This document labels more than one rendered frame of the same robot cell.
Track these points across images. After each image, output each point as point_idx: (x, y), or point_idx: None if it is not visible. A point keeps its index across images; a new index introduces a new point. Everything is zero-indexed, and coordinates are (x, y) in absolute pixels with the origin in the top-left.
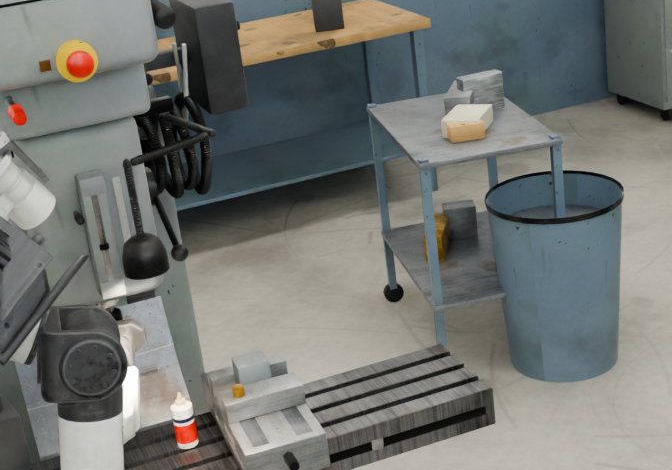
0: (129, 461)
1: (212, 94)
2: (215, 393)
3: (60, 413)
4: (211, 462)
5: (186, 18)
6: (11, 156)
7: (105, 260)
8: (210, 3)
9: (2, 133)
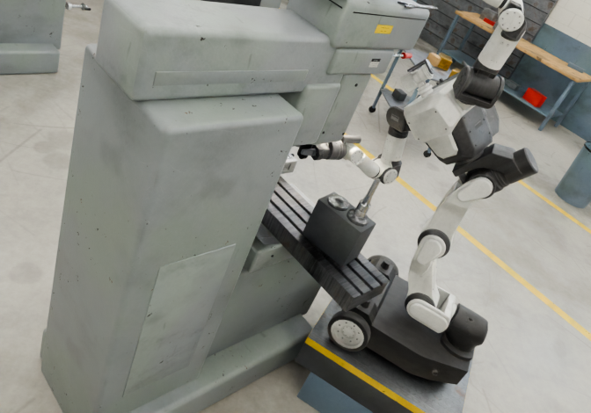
0: (282, 202)
1: None
2: None
3: (406, 136)
4: (278, 181)
5: (246, 2)
6: (346, 89)
7: None
8: None
9: (426, 59)
